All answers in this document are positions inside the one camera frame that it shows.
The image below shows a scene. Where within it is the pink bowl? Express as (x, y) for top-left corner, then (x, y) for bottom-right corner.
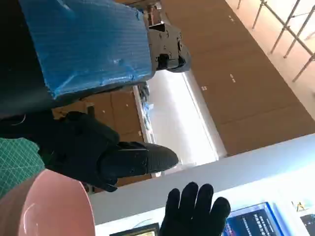
(0, 169), (96, 236)

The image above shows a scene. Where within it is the metal pipe frame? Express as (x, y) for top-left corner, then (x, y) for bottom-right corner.
(251, 0), (315, 83)

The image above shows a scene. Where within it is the green cutting mat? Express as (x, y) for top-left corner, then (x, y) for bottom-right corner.
(0, 137), (46, 200)

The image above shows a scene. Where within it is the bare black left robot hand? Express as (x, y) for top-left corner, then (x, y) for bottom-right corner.
(0, 0), (191, 193)

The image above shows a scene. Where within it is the dark framed panel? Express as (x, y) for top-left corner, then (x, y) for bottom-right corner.
(109, 222), (160, 236)

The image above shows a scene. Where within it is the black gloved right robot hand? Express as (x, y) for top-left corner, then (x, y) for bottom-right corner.
(159, 181), (232, 236)

